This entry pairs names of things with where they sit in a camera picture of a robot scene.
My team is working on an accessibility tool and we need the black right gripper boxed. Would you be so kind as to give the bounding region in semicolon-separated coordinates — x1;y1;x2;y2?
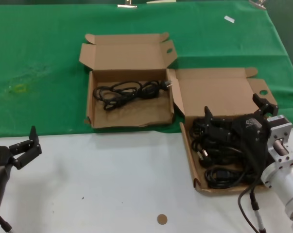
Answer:
203;93;280;159

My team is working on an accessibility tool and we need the open brown cardboard box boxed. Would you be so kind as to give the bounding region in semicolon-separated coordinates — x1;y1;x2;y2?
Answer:
166;67;278;197
78;32;178;129

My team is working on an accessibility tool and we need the green tablecloth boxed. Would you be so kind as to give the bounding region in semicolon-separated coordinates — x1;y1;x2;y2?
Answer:
0;0;293;137

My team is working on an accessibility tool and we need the silver right wrist mount block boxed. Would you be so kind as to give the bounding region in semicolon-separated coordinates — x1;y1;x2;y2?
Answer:
266;115;293;172

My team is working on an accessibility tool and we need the black left arm cable plug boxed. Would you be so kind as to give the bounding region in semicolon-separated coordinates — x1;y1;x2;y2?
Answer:
0;215;13;233

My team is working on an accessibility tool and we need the black gripper cable silver connector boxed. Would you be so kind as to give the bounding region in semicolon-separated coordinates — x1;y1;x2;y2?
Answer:
237;145;268;233

